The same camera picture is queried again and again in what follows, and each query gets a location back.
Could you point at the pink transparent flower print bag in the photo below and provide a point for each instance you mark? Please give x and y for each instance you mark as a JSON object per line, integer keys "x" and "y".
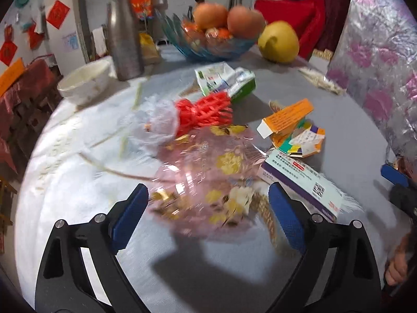
{"x": 208, "y": 176}

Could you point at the yellow snack bag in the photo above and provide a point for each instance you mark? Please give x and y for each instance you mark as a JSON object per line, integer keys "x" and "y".
{"x": 148, "y": 47}

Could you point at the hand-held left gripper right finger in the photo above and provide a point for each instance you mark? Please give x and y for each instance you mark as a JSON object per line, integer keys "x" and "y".
{"x": 286, "y": 218}

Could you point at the red plastic net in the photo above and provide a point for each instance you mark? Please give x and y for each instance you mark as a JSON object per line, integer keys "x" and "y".
{"x": 205, "y": 111}

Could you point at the red diamond paper on refrigerator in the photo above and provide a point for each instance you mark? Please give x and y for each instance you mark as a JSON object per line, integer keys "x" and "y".
{"x": 58, "y": 13}

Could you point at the side table with red cover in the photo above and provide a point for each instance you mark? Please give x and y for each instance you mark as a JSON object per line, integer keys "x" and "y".
{"x": 22, "y": 104}

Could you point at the white thin plastic bag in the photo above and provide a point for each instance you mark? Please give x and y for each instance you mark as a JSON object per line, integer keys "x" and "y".
{"x": 153, "y": 124}

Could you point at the beige paper packet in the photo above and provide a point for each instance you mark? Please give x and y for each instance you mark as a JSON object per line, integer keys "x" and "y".
{"x": 321, "y": 80}

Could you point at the stainless steel thermos bottle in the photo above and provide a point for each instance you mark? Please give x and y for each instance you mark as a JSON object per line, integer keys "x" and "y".
{"x": 123, "y": 39}

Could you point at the yellow pomelo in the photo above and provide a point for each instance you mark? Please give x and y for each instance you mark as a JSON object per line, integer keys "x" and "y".
{"x": 280, "y": 42}

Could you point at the small red hanging bag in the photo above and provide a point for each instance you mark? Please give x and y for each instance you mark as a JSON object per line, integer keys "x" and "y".
{"x": 35, "y": 36}

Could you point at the pink floral plastic sheet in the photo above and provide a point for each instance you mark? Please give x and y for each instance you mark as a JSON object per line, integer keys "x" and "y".
{"x": 374, "y": 71}

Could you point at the blue glass fruit bowl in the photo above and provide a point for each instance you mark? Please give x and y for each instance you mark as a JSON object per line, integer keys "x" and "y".
{"x": 211, "y": 47}

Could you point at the red gift box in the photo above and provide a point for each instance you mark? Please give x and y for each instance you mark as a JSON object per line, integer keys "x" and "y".
{"x": 141, "y": 5}

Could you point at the orange snack packs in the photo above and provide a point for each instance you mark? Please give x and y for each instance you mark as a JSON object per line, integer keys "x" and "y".
{"x": 215, "y": 34}

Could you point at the person's right hand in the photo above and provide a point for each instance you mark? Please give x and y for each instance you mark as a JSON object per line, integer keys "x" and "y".
{"x": 397, "y": 264}

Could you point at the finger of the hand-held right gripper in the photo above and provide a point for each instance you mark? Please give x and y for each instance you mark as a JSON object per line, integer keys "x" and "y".
{"x": 395, "y": 175}

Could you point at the small red diamond wall paper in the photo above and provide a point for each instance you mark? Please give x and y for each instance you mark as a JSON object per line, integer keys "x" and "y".
{"x": 7, "y": 52}

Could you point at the torn colourful cardboard box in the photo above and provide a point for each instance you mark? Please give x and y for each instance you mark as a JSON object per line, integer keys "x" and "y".
{"x": 303, "y": 141}

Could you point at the white refrigerator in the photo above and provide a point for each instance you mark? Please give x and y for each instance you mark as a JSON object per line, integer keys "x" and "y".
{"x": 62, "y": 22}

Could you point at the green white carton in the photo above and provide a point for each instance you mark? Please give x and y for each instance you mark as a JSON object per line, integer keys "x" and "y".
{"x": 224, "y": 81}

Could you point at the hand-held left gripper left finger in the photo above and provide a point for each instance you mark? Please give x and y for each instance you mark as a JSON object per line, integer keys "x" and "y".
{"x": 130, "y": 215}

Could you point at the white towel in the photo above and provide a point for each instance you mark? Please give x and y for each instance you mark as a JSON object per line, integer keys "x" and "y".
{"x": 99, "y": 42}

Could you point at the red apple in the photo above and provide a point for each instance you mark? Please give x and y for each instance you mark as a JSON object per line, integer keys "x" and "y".
{"x": 211, "y": 15}
{"x": 246, "y": 21}

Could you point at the white ceramic bowl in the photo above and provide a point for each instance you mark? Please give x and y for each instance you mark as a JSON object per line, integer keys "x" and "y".
{"x": 85, "y": 81}

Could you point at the refrigerator calendar sheet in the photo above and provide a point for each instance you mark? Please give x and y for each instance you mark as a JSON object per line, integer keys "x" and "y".
{"x": 69, "y": 41}

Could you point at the long orange box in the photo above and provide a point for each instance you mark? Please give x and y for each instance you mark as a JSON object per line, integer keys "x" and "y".
{"x": 11, "y": 76}

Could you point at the orange purple medicine box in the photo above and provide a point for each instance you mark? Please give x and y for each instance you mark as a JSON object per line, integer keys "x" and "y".
{"x": 286, "y": 115}

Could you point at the red cushion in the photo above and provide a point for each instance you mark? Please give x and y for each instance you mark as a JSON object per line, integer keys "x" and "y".
{"x": 293, "y": 19}

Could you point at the white purple medicine box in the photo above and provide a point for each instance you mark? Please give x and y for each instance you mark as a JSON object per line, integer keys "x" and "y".
{"x": 299, "y": 179}

